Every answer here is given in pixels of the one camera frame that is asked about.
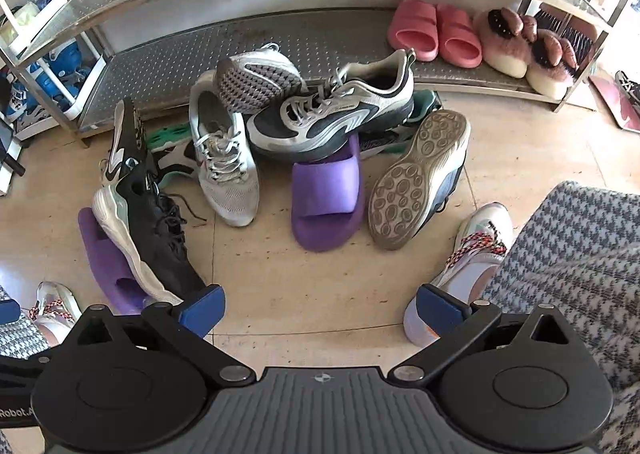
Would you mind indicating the person's right white sneaker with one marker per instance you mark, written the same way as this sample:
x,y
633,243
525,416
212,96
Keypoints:
x,y
480,234

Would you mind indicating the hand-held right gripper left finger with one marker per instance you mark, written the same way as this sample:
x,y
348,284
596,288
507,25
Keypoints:
x,y
202,311

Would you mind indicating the white storage cart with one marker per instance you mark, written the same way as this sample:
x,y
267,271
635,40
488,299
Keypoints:
x,y
75,104

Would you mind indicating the blue white inline skate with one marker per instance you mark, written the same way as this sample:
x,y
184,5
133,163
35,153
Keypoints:
x,y
65,69
20,99

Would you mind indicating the metal shoe rack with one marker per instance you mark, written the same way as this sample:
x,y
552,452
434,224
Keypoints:
x,y
325,39

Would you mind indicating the light grey mesh sneaker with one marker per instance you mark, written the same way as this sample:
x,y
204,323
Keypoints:
x,y
225,184
250,84

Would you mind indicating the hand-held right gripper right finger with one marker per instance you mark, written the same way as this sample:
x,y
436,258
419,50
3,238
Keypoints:
x,y
440,311

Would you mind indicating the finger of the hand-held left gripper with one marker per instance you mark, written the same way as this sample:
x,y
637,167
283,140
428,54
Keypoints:
x,y
7,312

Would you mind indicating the black camouflage-sole sneaker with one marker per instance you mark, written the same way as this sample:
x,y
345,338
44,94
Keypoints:
x,y
131,134
160,234

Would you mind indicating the person's white sneaker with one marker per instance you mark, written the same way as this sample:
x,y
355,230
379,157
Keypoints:
x,y
480,234
55,299

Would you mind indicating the red flat board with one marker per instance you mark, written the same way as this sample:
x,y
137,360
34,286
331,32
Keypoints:
x,y
617,104

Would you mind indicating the person's left white sneaker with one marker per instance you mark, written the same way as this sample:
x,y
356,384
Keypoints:
x,y
55,299

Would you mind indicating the black white striped sneaker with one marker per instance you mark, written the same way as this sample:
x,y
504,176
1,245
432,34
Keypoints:
x,y
629,84

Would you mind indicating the neon yellow cloth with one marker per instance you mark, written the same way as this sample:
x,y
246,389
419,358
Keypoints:
x,y
22,22

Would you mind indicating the pink furry slipper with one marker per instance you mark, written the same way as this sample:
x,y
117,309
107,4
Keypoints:
x,y
550,69
505,49

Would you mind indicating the pink slide slipper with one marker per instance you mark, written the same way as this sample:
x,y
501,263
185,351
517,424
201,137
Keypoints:
x,y
412,34
460,42

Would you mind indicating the person's right leg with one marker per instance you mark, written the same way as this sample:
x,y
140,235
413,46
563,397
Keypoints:
x,y
575,259

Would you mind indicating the white navy sneaker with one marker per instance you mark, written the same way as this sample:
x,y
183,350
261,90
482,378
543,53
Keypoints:
x,y
325,124
410,184

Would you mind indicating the purple slide slipper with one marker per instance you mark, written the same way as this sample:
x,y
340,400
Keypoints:
x,y
105,259
325,184

